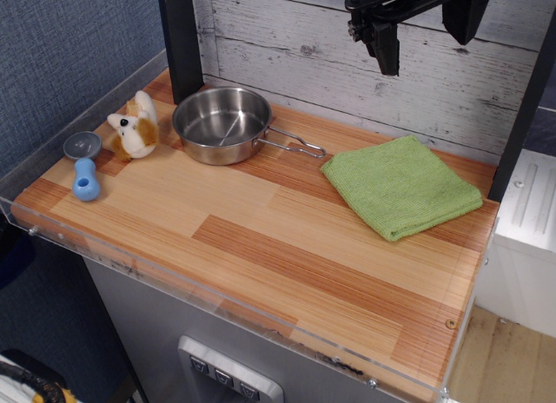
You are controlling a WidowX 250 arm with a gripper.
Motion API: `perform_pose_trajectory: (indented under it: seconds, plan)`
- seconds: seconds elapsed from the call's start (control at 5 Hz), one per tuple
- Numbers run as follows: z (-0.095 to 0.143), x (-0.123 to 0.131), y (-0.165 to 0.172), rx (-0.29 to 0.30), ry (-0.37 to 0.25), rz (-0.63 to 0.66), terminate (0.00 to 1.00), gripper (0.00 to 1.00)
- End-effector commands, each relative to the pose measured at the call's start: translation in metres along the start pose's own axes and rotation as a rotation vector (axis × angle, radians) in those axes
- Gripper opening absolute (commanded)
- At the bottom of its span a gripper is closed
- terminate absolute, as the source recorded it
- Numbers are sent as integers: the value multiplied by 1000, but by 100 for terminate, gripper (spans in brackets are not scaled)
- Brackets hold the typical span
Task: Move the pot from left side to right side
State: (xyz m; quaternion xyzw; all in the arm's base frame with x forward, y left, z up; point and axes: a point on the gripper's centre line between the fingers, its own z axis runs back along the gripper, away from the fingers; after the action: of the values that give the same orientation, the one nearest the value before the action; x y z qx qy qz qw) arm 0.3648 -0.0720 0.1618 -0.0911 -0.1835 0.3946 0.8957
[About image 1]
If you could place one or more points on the stainless steel pan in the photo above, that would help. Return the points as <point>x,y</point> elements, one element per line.
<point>227,125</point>

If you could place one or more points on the plush corgi toy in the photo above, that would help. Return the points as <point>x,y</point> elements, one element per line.
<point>137,131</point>

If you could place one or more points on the white aluminium side unit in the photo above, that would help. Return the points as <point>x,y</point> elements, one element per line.
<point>517,281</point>

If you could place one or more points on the grey cabinet with buttons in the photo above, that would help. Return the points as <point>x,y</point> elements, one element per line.
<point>187,352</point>

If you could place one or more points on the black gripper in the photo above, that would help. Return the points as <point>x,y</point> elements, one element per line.
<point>375,22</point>

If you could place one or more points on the black vertical post right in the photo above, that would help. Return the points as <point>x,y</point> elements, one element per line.
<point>524,119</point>

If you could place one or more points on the blue grey toy scoop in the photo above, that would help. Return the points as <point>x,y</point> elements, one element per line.
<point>84,147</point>

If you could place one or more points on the green folded cloth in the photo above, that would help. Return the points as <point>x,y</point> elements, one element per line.
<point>400,188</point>

